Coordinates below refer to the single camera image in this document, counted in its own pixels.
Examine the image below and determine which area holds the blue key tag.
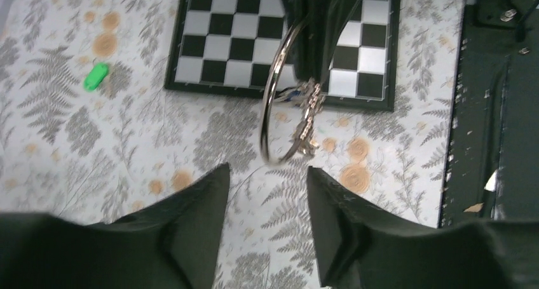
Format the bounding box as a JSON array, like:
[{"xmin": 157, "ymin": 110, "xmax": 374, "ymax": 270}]
[{"xmin": 274, "ymin": 88, "xmax": 304, "ymax": 103}]

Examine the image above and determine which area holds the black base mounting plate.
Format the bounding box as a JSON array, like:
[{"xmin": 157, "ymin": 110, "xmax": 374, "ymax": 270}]
[{"xmin": 439, "ymin": 0, "xmax": 538, "ymax": 227}]

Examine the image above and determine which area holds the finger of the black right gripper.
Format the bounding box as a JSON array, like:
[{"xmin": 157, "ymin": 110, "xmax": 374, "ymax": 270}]
[{"xmin": 281, "ymin": 0, "xmax": 360, "ymax": 83}]

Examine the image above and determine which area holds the green key tag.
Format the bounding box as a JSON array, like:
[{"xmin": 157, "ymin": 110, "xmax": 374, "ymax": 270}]
[{"xmin": 83, "ymin": 62, "xmax": 109, "ymax": 91}]

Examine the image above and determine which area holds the silver keyring with clips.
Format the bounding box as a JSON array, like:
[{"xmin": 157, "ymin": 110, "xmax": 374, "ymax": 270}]
[{"xmin": 259, "ymin": 21, "xmax": 325, "ymax": 166}]

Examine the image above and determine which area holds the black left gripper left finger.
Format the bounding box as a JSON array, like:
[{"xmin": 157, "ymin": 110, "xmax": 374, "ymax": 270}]
[{"xmin": 1, "ymin": 163, "xmax": 230, "ymax": 288}]

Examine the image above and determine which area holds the floral patterned table mat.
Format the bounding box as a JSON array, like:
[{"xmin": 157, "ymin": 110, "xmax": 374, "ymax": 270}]
[{"xmin": 1, "ymin": 0, "xmax": 464, "ymax": 288}]

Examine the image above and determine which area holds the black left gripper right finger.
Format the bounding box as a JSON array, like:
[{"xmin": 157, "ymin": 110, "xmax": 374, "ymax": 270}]
[{"xmin": 306, "ymin": 167, "xmax": 538, "ymax": 288}]

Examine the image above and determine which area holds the black white chessboard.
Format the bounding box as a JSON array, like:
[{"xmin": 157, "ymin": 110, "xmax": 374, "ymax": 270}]
[{"xmin": 164, "ymin": 0, "xmax": 400, "ymax": 111}]

